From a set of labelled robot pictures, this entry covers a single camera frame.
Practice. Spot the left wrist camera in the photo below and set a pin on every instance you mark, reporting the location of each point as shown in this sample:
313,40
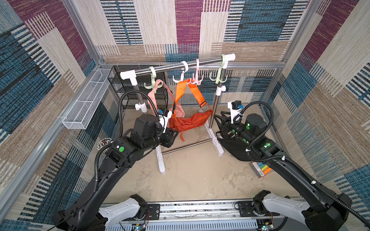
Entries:
164,116

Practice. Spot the black sling bag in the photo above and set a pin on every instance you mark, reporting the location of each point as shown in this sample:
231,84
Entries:
236,144

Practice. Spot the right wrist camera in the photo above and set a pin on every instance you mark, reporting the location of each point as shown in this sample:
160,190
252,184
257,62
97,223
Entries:
235,108

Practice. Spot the orange sling bag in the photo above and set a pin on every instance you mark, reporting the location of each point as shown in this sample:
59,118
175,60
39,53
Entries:
199,119

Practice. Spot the pale green hook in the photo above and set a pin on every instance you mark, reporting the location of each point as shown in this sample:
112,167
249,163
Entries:
152,79
223,64

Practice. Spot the cup of pens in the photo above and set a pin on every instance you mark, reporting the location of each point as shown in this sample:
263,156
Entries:
104,142

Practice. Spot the pale green left hook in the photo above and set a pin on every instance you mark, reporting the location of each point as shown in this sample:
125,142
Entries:
152,79

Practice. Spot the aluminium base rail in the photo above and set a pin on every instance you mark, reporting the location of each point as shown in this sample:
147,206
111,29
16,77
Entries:
196,215

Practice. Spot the pale green right hook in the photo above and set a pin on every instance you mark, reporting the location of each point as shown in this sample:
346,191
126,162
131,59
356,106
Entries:
223,64

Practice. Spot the pack of coloured highlighters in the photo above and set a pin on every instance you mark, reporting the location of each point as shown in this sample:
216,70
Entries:
260,169

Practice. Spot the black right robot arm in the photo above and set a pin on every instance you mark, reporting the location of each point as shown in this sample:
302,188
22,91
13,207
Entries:
257,119

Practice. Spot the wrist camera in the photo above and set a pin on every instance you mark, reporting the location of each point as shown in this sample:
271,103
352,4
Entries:
164,116
235,108

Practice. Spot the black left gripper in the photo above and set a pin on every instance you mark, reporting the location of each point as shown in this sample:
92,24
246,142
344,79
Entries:
169,137

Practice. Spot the pink sling bag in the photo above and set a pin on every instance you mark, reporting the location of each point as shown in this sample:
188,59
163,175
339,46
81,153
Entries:
160,94

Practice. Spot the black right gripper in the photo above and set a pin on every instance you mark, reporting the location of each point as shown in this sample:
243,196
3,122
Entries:
224,124

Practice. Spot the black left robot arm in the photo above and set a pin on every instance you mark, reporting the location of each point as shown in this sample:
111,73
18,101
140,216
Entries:
112,161

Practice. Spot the black mesh shelf rack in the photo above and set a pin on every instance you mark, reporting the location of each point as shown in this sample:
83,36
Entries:
121,86

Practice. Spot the white plastic hook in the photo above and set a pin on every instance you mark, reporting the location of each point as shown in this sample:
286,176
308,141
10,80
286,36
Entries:
184,70

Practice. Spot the pink plastic hook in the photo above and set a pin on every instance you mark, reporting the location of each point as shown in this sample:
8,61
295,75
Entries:
195,77

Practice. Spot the white wire mesh basket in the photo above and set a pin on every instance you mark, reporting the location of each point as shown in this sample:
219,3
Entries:
82,111

